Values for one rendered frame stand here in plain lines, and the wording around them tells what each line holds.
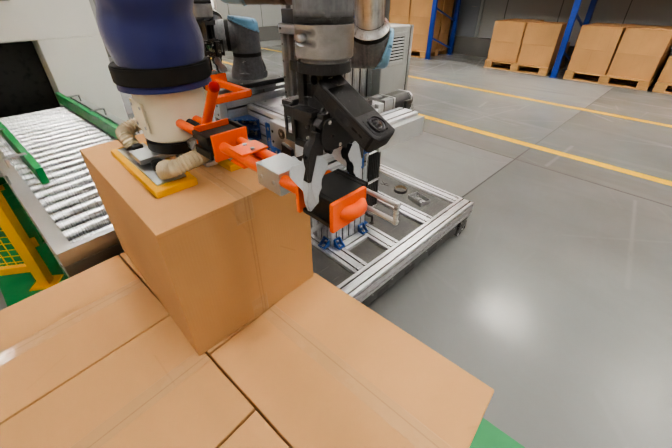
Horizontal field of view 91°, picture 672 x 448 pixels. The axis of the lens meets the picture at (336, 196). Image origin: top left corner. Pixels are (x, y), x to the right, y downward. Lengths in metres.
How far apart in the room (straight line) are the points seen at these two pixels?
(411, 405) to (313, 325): 0.32
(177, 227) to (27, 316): 0.71
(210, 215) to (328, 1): 0.52
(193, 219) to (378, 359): 0.58
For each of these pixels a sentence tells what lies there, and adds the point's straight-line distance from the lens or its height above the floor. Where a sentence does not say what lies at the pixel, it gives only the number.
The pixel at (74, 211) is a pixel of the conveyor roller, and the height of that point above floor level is 0.54.
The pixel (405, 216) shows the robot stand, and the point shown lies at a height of 0.21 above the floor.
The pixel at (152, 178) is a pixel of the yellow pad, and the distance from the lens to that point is 0.92.
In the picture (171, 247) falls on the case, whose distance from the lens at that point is 0.78.
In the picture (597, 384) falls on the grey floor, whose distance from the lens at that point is 1.87.
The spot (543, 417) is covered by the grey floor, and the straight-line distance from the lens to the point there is 1.68.
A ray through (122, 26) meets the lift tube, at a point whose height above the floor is 1.29.
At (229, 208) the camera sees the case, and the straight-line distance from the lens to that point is 0.80.
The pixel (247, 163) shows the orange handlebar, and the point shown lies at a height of 1.08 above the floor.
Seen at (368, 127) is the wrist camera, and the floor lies 1.21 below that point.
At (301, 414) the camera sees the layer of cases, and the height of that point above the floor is 0.54.
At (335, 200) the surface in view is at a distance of 0.48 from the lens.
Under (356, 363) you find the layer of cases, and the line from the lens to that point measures 0.95.
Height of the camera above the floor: 1.35
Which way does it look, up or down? 32 degrees down
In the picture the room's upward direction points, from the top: straight up
